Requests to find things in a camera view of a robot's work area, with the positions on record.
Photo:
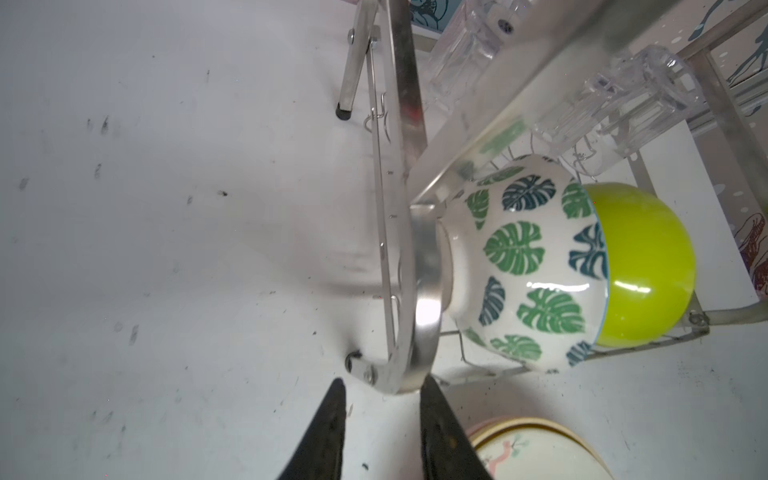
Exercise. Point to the silver two-tier dish rack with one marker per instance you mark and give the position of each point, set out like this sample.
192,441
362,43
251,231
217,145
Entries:
564,42

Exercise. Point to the green leaf pattern bowl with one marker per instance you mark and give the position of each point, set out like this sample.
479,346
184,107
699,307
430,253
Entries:
530,272

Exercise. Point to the yellow plate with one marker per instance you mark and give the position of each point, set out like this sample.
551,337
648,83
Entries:
576,435

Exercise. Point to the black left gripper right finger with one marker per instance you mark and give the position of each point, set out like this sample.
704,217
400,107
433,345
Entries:
446,452

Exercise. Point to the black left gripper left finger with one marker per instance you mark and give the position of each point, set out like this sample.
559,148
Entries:
319,454

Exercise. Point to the clear drinking glass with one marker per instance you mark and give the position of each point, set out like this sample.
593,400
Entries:
627,104
477,31

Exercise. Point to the lime green bowl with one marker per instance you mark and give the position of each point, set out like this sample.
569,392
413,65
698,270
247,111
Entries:
652,265

